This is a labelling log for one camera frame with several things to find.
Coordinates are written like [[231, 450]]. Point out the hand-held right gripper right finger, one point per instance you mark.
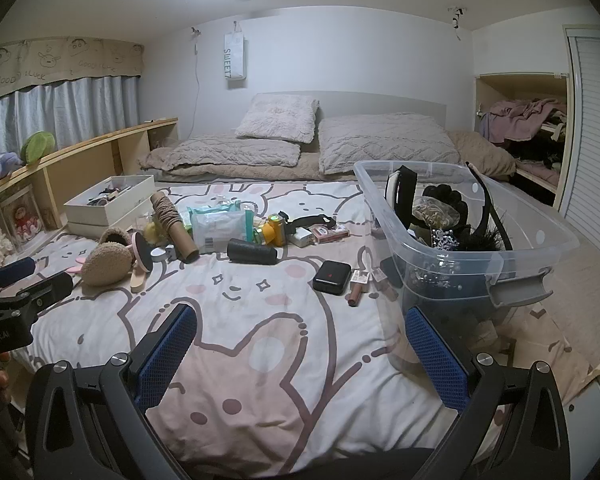
[[440, 360]]

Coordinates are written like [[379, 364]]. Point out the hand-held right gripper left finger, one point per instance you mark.
[[165, 355]]

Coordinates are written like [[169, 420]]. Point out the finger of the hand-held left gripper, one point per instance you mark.
[[50, 287], [15, 269]]

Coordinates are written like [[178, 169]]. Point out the white charger plug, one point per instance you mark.
[[171, 252]]

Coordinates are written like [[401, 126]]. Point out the lip gloss tube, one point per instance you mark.
[[357, 290]]

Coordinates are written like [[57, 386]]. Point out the black foam cylinder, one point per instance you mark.
[[252, 252]]

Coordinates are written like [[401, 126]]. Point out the wet wipes pack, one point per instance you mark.
[[217, 230]]

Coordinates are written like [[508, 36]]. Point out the clear plastic container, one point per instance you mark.
[[520, 220]]

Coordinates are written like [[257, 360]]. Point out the red doll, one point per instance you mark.
[[24, 220]]

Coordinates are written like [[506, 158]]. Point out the beige fuzzy slipper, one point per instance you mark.
[[114, 236], [105, 265]]

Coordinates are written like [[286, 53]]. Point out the pink round mirror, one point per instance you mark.
[[141, 252]]

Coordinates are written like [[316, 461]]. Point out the printed blanket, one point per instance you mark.
[[260, 320]]

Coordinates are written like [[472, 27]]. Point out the white round tin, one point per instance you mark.
[[157, 254]]

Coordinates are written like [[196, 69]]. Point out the purple plush toy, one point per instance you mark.
[[2, 167]]

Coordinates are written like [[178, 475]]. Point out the white storage box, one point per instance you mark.
[[115, 205]]

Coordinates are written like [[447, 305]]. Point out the yellow plush toy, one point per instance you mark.
[[151, 232]]

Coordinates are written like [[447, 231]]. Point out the silver tiara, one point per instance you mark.
[[445, 242]]

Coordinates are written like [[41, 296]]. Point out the green plush toy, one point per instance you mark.
[[37, 147]]

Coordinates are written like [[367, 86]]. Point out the cardboard tube with yarn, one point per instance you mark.
[[172, 225]]

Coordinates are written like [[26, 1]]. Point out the small black case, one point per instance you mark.
[[331, 276]]

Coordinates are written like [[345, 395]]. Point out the black fuzzy glove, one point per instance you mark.
[[447, 200]]

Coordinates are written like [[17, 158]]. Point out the wooden shelf unit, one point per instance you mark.
[[130, 147]]

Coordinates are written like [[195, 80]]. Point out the yellow flashlight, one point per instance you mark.
[[275, 230]]

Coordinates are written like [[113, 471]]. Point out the pink card box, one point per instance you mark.
[[330, 233]]

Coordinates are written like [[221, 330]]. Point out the black and white pouch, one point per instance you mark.
[[402, 195]]

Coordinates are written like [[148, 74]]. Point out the black headband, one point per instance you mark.
[[485, 195]]

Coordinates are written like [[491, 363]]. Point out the blue curtain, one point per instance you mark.
[[80, 105]]

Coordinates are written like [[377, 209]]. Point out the white adapter box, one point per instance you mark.
[[304, 236]]

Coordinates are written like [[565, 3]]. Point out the beige duvet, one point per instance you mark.
[[480, 152]]

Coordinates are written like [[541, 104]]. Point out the printed curtain valance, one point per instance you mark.
[[55, 60]]

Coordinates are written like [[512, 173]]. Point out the quilted grey pillow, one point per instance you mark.
[[235, 152], [385, 142]]

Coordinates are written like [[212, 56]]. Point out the pile of clothes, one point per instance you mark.
[[515, 115]]

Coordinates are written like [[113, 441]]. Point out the fluffy pillow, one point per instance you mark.
[[277, 117]]

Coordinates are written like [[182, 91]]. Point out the white louvred door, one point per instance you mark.
[[595, 135]]

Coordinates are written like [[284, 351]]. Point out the wooden closet niche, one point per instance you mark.
[[520, 82]]

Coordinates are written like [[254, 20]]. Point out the white hanging tissue bag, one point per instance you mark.
[[234, 57]]

